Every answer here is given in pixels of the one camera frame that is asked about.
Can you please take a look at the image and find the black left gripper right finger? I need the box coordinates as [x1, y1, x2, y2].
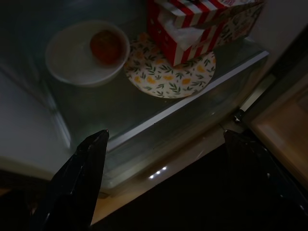
[223, 129, 308, 231]

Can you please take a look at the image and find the red white striped food box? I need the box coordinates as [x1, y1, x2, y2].
[147, 0, 264, 67]

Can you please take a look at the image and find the glass fridge shelf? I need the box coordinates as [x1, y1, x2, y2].
[36, 14, 269, 150]

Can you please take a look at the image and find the black floor mat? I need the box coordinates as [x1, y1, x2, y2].
[89, 134, 308, 231]

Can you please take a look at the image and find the grey fridge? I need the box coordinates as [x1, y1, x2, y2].
[0, 0, 308, 200]

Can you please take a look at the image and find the floral paper plate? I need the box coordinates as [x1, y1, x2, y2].
[124, 32, 217, 99]

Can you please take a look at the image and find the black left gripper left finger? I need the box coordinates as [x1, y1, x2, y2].
[30, 129, 109, 231]

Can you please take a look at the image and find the clear fridge crisper drawer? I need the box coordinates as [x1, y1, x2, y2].
[103, 72, 265, 195]

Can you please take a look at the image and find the white bowl orange food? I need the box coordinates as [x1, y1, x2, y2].
[45, 20, 130, 88]

